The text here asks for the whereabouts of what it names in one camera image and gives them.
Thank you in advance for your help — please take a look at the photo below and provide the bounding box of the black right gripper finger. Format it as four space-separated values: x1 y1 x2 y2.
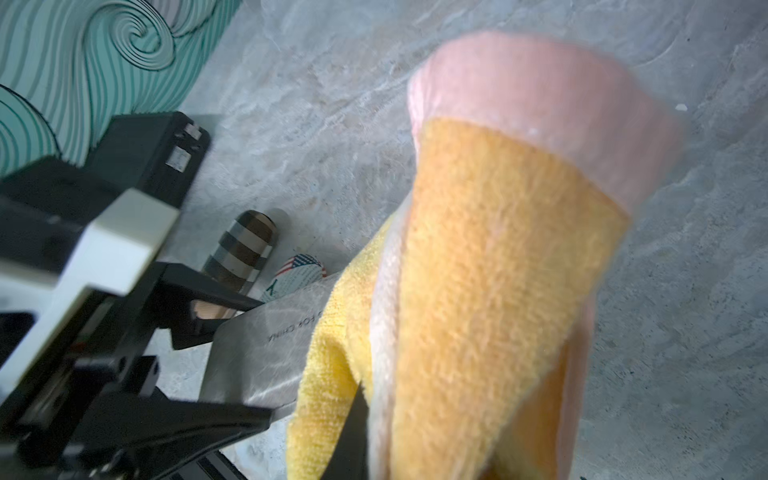
321 384 369 480

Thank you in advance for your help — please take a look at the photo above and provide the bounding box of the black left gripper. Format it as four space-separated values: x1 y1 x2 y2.
1 157 274 479

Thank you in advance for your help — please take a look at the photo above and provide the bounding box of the yellow pink microfiber cloth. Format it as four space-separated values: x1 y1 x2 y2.
286 31 682 479

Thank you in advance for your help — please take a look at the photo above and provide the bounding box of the black flat box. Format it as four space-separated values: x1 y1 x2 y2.
84 111 211 208

